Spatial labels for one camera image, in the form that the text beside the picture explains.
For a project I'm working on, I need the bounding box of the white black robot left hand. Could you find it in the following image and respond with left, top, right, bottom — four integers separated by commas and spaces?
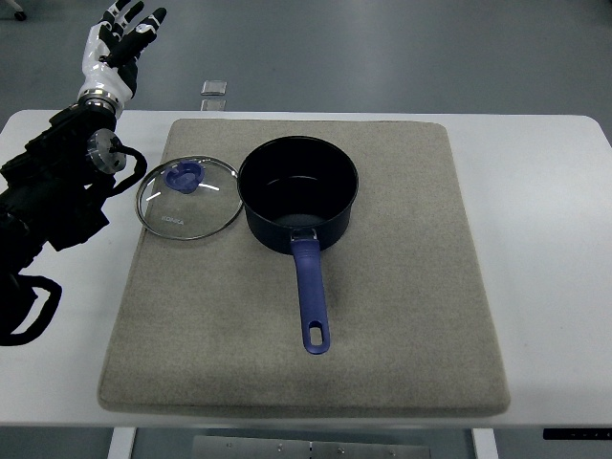
77, 1, 167, 118

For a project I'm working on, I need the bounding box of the glass pot lid blue knob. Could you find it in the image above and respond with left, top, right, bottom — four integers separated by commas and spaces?
135, 156, 243, 241

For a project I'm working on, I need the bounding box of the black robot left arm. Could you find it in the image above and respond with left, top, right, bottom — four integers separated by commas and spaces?
1, 96, 147, 347

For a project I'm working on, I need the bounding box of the beige fabric mat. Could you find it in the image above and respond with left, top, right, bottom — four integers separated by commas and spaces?
98, 119, 511, 418

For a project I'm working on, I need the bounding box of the white left table leg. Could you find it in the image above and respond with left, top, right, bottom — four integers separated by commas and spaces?
107, 427, 137, 459

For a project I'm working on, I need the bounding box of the white table leg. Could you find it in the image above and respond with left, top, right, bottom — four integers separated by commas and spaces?
471, 428, 499, 459
107, 427, 137, 459

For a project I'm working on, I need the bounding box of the white right table leg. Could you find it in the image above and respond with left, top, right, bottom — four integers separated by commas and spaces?
471, 428, 499, 459

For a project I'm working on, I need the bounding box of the black table control panel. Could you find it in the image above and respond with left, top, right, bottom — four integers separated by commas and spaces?
542, 427, 612, 441

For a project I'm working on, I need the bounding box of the dark blue saucepan blue handle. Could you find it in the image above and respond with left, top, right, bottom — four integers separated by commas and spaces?
238, 136, 359, 355

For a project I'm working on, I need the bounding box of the grey metal base plate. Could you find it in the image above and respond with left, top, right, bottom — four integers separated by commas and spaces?
191, 435, 431, 459

